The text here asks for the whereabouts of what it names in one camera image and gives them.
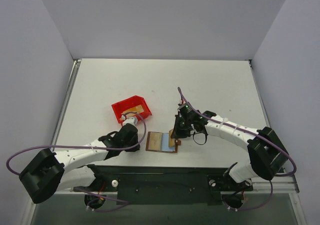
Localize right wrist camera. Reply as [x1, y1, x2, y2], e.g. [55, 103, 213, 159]
[178, 99, 185, 107]

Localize brown leather card holder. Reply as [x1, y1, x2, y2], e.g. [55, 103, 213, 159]
[145, 131, 181, 154]

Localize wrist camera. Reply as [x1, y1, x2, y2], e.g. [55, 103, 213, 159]
[120, 115, 138, 126]
[178, 99, 185, 107]

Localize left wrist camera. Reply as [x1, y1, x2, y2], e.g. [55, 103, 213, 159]
[120, 115, 138, 126]

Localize gold cards in bin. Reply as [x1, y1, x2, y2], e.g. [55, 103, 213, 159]
[121, 104, 145, 117]

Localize gold card from bin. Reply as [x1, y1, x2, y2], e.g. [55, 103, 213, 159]
[168, 129, 176, 148]

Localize aluminium table frame rail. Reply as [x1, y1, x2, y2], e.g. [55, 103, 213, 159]
[29, 58, 300, 195]

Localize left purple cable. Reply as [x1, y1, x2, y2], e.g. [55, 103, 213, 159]
[6, 111, 147, 213]

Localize red plastic bin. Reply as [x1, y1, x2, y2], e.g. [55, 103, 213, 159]
[111, 95, 152, 124]

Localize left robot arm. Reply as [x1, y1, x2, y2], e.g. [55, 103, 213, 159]
[19, 124, 138, 204]

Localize gold card with chip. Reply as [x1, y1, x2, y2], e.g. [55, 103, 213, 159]
[148, 132, 162, 151]

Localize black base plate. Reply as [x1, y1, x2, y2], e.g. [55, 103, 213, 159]
[77, 165, 253, 206]

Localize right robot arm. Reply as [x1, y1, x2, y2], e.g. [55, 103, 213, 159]
[171, 103, 289, 190]

